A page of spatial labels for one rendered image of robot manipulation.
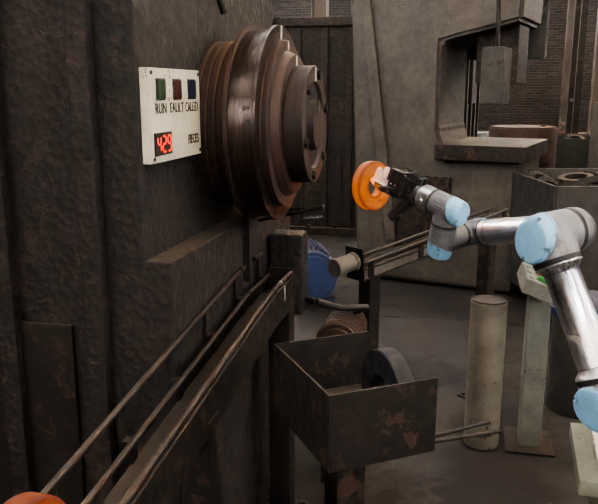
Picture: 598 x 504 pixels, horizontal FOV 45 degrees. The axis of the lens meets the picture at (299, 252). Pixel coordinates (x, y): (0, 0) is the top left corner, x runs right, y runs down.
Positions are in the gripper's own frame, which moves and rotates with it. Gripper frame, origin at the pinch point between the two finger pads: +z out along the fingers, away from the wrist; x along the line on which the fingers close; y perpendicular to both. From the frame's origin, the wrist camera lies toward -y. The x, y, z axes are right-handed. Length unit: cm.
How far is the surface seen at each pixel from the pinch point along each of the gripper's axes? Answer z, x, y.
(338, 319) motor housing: -18.5, 22.9, -35.5
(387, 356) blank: -77, 77, 1
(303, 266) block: -10.1, 33.2, -20.2
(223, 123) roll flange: -18, 74, 25
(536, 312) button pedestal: -46, -41, -33
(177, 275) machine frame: -35, 93, 0
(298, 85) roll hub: -20, 56, 34
